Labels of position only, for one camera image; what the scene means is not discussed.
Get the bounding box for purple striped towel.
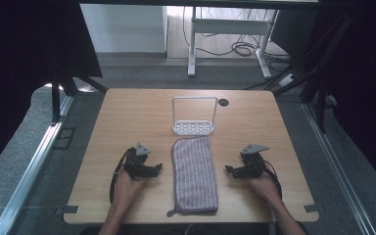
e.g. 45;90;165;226
166;135;219;218

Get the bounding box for black metal stand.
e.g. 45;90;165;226
263;13;360;134
50;73;110;124

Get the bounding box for black curtain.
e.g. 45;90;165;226
0;0;104;181
269;0;376;197

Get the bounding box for person's right hand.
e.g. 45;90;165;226
249;171;284;206

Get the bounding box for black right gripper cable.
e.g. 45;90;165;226
261;159;284;201

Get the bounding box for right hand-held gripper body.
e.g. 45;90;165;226
239;143;271;180

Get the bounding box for white towel rack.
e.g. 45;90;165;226
170;96;219;137

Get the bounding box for person's left hand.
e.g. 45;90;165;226
113;167;145;205

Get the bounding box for black floor cables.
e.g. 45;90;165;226
181;6;292;65

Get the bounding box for person's dark clothing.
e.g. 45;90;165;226
77;220;311;235

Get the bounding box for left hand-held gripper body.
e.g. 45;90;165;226
122;142;152;181

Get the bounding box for desk with white frame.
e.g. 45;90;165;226
78;0;320;79

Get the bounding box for aluminium floor rail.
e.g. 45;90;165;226
301;102;376;235
0;94;75;235

